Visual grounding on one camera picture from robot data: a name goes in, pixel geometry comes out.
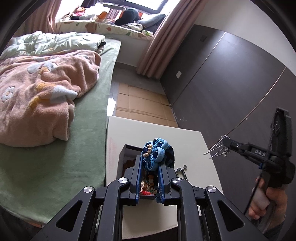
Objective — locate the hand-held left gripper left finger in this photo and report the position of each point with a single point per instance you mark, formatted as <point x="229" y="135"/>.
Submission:
<point x="138" y="176"/>

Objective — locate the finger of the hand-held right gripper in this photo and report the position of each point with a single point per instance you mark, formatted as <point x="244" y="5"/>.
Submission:
<point x="233" y="144"/>

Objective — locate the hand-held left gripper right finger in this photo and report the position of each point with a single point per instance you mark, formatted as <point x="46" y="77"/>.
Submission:
<point x="161" y="183"/>

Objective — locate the dark blue jewelry box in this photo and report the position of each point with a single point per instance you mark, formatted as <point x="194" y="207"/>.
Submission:
<point x="129" y="154"/>

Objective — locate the blue fabric scrunchie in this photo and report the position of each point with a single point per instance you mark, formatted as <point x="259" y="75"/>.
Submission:
<point x="159" y="150"/>

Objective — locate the person's right forearm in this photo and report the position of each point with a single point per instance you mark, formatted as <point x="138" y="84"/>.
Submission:
<point x="272" y="228"/>

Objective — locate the person's right hand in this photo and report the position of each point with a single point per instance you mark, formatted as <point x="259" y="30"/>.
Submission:
<point x="275" y="201"/>

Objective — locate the white side table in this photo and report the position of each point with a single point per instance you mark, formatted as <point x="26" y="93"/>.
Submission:
<point x="194" y="148"/>

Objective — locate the dark brown wardrobe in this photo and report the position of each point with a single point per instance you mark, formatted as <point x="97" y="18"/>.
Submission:
<point x="231" y="92"/>

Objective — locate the green bed sheet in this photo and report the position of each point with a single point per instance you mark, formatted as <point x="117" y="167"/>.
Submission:
<point x="81" y="150"/>

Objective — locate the flattened cardboard sheet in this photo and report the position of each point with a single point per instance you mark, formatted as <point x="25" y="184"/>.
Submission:
<point x="143" y="104"/>

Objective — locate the pink curtain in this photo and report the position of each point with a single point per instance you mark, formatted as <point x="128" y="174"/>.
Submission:
<point x="44" y="18"/>
<point x="161" y="46"/>

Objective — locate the pink floral blanket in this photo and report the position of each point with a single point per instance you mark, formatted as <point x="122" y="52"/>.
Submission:
<point x="34" y="104"/>

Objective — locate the dark cloth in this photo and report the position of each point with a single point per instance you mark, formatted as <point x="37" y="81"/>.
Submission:
<point x="101" y="45"/>

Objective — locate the small white box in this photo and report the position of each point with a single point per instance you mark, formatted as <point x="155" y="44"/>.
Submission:
<point x="146" y="32"/>

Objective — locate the grey pillow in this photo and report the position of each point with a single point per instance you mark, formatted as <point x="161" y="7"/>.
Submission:
<point x="151" y="22"/>

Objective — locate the patterned window seat cushion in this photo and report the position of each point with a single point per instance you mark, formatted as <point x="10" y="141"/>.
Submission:
<point x="104" y="27"/>

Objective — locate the light green duvet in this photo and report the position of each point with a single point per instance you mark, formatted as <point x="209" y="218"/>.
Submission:
<point x="57" y="42"/>

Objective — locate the black bag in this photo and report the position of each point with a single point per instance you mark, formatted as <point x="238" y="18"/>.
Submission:
<point x="128" y="16"/>

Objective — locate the dark framed window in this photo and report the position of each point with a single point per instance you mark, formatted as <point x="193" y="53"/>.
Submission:
<point x="143" y="3"/>

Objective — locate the pile of plush toys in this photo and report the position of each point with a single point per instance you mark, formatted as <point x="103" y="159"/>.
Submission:
<point x="81" y="15"/>

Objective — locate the small folding table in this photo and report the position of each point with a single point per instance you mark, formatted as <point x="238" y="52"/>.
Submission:
<point x="113" y="5"/>

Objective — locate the hanging dark clothes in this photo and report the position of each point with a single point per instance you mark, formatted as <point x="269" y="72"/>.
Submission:
<point x="91" y="2"/>

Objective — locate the white wall outlet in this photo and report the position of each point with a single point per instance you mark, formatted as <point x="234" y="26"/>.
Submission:
<point x="178" y="74"/>

